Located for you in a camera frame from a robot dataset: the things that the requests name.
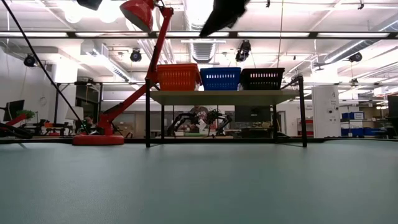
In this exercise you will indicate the person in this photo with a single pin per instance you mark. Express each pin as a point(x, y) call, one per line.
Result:
point(199, 111)

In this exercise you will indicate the black background robot arm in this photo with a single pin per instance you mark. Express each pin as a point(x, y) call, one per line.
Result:
point(222, 117)
point(180, 118)

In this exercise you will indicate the black metal rack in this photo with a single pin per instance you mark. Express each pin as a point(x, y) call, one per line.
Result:
point(56, 102)

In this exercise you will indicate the wooden shelf black frame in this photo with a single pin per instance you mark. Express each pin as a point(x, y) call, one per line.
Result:
point(224, 97)

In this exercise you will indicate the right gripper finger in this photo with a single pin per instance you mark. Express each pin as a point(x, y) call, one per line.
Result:
point(213, 28)

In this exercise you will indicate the red desk lamp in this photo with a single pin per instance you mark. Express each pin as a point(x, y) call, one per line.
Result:
point(98, 140)

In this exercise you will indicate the silver ribbed air duct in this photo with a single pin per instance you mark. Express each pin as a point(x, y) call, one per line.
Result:
point(203, 53)

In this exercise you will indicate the blue plastic basket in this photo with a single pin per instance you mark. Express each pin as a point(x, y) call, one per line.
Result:
point(220, 69)
point(220, 84)

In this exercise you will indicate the green potted plant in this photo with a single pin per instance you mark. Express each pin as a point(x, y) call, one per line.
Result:
point(26, 113)

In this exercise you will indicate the blue storage bin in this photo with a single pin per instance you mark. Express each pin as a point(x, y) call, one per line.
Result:
point(353, 115)
point(352, 132)
point(374, 132)

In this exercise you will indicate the black desk monitor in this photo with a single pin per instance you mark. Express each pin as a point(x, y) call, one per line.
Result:
point(14, 110)

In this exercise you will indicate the black ceiling spotlight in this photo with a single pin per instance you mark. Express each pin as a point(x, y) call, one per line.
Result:
point(30, 60)
point(136, 56)
point(355, 57)
point(243, 51)

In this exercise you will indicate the black background monitor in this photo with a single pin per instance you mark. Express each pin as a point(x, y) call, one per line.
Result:
point(252, 113)

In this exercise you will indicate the white pillar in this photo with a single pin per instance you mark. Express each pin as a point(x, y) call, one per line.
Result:
point(326, 124)

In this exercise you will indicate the black plastic basket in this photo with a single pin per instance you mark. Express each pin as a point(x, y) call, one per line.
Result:
point(262, 84)
point(262, 69)

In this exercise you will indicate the black cabinet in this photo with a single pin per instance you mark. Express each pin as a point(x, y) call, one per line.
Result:
point(393, 115)

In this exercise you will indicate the white lampshade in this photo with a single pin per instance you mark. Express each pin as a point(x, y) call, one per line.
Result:
point(74, 113)

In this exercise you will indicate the green table mat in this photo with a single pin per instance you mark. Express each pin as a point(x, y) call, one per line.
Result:
point(199, 186)

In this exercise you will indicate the black aluminium table frame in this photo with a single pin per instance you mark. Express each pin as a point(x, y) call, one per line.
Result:
point(217, 140)

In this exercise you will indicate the orange plastic basket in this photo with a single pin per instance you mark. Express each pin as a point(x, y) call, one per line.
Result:
point(178, 68)
point(178, 82)
point(178, 65)

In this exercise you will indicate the white wall clock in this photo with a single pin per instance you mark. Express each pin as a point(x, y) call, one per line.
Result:
point(43, 100)

